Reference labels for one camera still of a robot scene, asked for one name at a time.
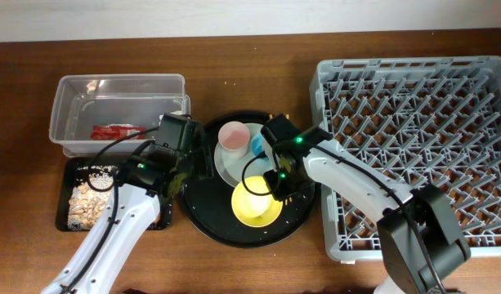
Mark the pink cup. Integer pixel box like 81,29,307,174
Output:
218,121,251,159

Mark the yellow bowl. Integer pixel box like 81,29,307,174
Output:
231,182,283,228

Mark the blue cup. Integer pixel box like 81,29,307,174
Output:
250,133,269,161

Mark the red snack wrapper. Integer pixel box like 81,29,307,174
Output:
90,124,145,140

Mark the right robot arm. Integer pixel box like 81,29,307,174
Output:
261,114,471,293

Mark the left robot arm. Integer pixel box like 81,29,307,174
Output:
43,113,212,293

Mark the grey dishwasher rack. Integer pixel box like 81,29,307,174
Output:
309,56,501,257

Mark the grey plate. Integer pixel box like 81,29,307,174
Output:
214,122,272,187

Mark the round black serving tray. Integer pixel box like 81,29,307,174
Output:
180,110,320,248

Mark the clear plastic bin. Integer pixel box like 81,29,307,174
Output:
49,73,191,158

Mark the black rectangular tray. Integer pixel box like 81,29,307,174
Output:
55,157,173,232

